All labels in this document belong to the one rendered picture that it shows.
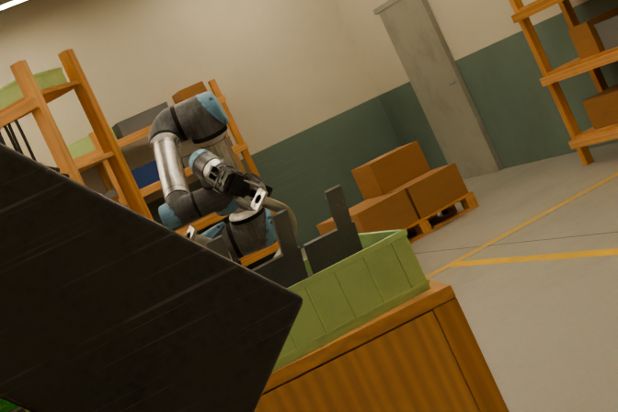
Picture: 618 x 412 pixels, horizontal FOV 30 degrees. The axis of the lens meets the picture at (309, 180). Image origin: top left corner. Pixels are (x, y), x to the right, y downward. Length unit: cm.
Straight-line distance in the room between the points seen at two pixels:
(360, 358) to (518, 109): 884
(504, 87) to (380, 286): 879
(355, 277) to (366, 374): 25
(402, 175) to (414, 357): 758
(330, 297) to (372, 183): 752
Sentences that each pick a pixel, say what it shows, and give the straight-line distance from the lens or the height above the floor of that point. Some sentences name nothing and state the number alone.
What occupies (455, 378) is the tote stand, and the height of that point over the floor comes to 57.
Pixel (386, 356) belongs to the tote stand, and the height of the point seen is 70.
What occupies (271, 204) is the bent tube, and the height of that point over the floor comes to 116.
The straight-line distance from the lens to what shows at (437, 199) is 1018.
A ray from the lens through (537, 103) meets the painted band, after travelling 1133.
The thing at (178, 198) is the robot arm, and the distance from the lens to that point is 328.
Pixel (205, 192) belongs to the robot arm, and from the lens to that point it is 325.
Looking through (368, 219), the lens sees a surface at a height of 36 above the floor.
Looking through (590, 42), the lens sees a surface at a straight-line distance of 939.
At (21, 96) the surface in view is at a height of 213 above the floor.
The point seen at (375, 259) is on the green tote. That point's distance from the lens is 297.
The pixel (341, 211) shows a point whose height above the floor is 107.
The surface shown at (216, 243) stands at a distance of 293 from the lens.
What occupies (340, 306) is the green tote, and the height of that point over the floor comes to 86.
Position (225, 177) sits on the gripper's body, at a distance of 303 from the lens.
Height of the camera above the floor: 131
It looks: 3 degrees down
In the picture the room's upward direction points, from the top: 25 degrees counter-clockwise
